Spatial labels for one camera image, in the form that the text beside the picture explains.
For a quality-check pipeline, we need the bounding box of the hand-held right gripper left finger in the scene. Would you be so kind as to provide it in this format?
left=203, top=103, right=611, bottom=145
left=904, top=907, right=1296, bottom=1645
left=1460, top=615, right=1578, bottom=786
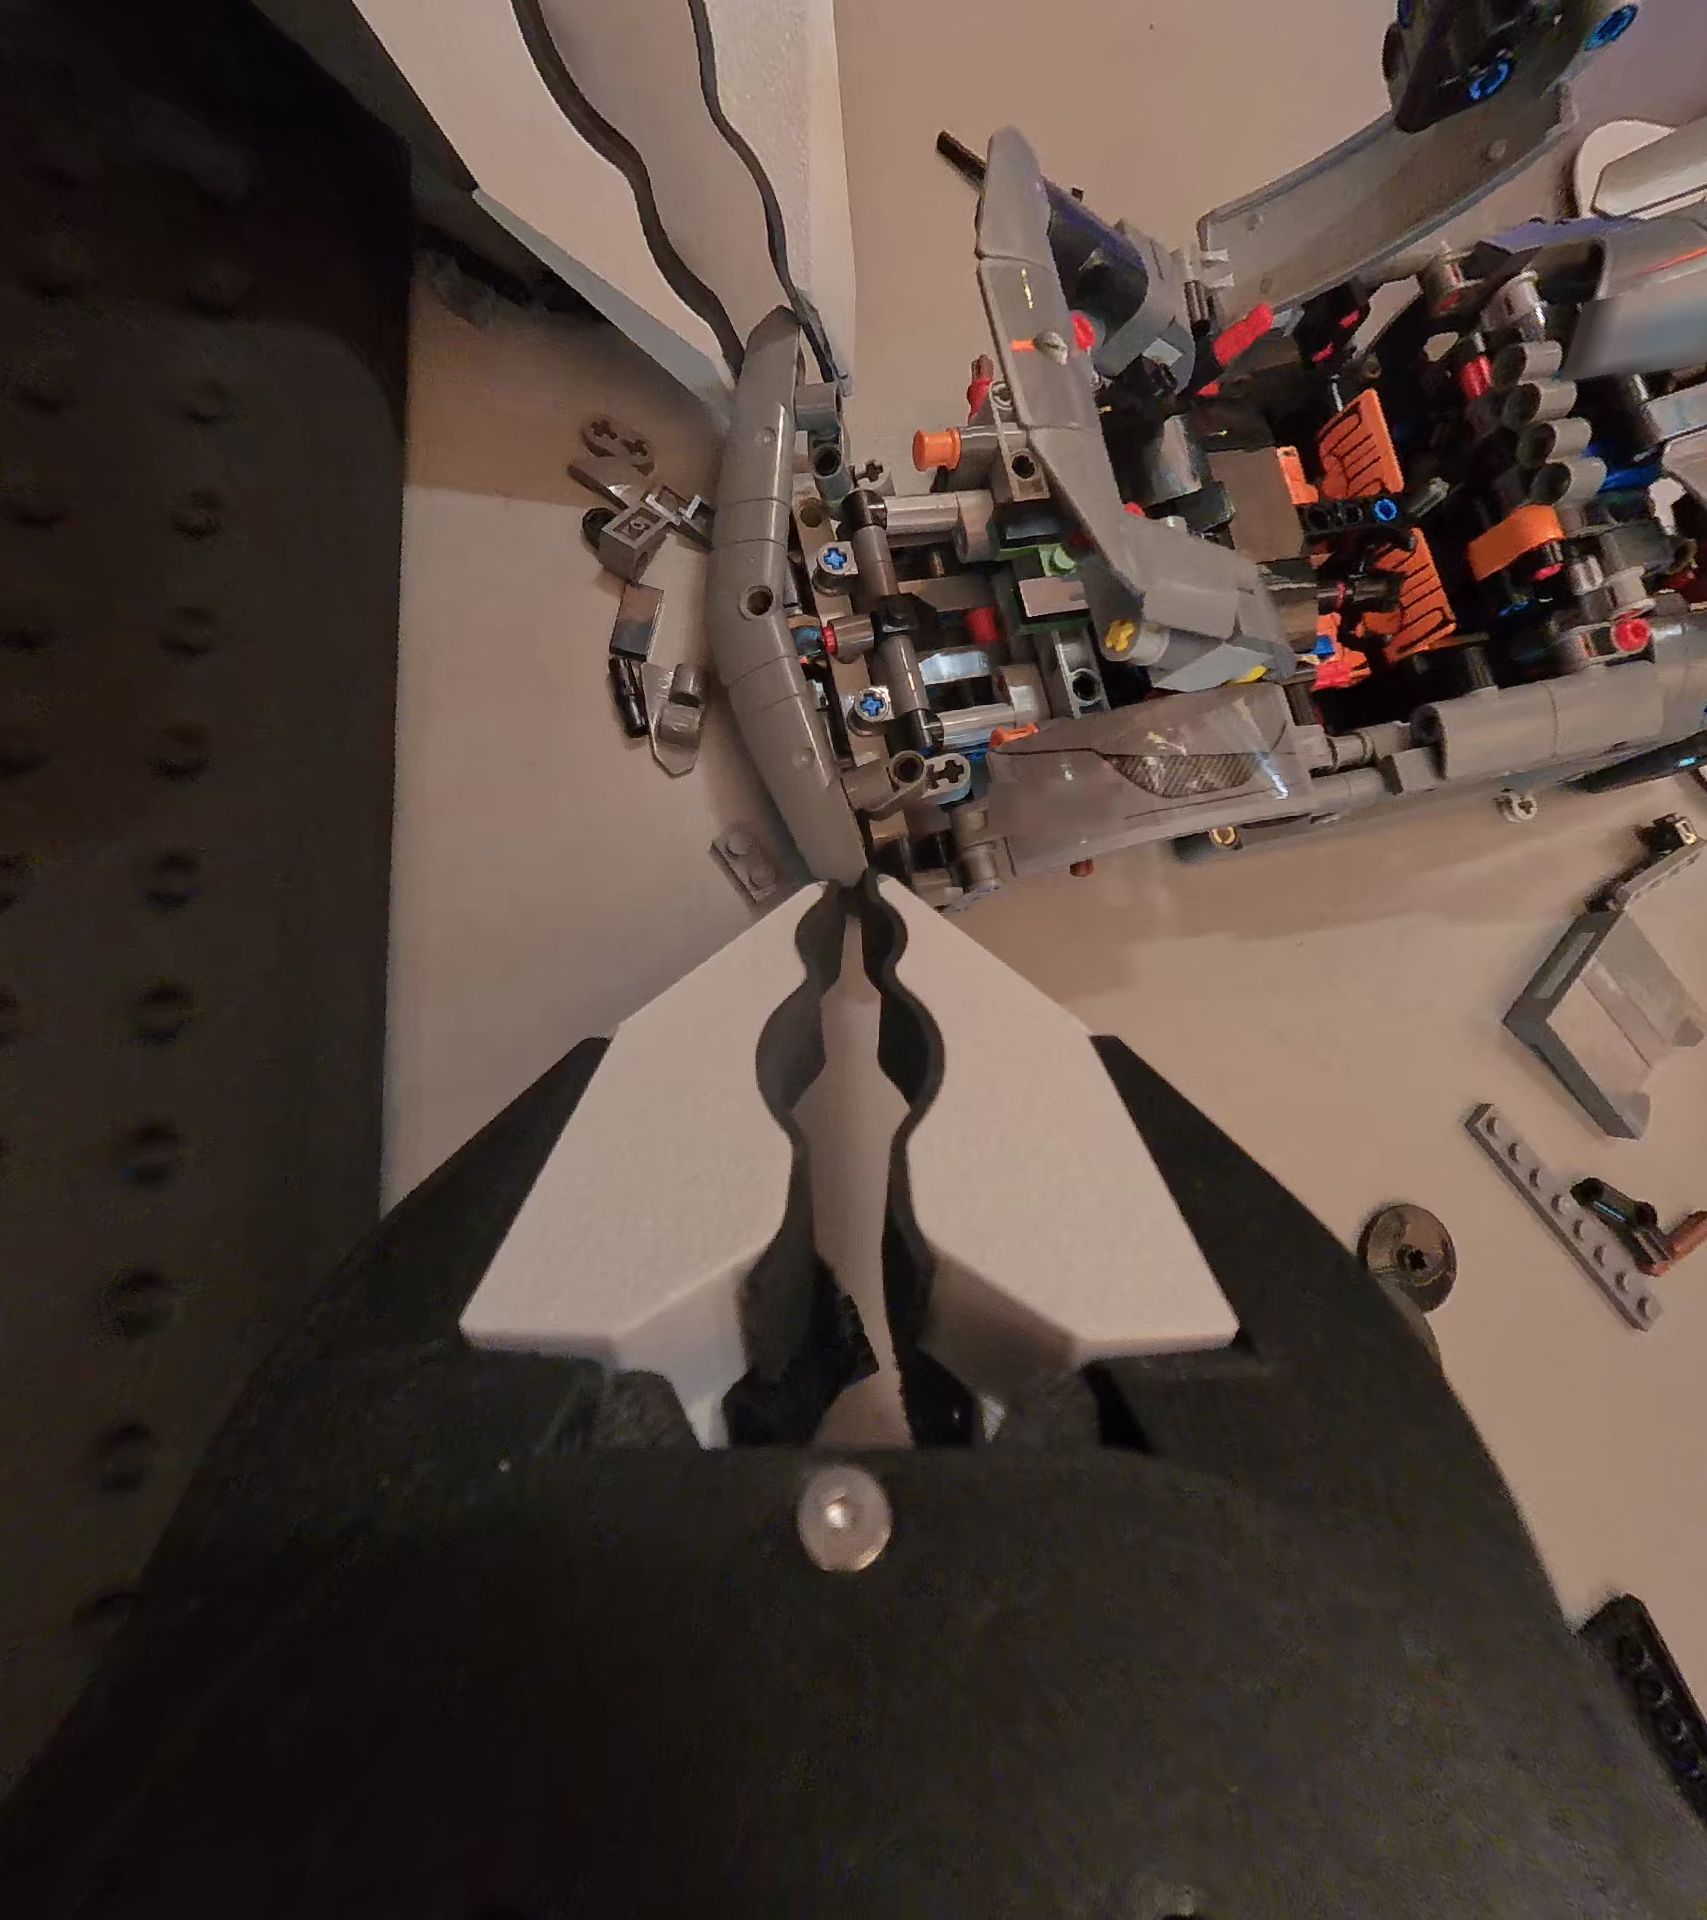
left=459, top=882, right=847, bottom=1362

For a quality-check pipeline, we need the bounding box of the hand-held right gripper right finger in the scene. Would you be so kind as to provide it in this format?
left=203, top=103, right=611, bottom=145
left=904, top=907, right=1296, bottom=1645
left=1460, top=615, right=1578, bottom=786
left=863, top=873, right=1238, bottom=1362

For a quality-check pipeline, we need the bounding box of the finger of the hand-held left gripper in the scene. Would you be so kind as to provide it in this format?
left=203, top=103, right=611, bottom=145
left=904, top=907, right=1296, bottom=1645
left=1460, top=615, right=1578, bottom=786
left=349, top=0, right=749, bottom=389
left=685, top=0, right=857, bottom=389

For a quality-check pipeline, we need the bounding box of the grey lego car model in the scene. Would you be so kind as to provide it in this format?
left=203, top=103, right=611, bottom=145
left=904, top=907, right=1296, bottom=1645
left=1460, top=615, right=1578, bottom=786
left=793, top=0, right=1707, bottom=920

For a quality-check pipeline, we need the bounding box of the dark round lego piece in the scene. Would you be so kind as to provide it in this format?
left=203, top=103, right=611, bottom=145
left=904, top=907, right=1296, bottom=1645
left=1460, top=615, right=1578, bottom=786
left=1354, top=1199, right=1458, bottom=1295

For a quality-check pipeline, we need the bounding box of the grey long lego plate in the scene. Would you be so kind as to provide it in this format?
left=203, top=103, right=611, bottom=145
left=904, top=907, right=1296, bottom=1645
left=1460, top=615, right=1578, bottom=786
left=1464, top=1102, right=1664, bottom=1331

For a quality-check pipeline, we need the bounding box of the dark dimpled panel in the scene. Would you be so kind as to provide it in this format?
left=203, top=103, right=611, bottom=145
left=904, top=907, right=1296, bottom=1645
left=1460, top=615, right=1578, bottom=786
left=0, top=0, right=411, bottom=1920

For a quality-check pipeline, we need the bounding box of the black Technic brick with holes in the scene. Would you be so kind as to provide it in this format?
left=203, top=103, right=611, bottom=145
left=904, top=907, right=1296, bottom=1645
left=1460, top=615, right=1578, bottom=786
left=1578, top=1592, right=1707, bottom=1899

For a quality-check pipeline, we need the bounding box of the grey lego windscreen frame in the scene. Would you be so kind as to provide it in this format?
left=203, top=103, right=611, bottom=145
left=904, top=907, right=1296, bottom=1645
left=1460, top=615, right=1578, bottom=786
left=1500, top=816, right=1707, bottom=1142

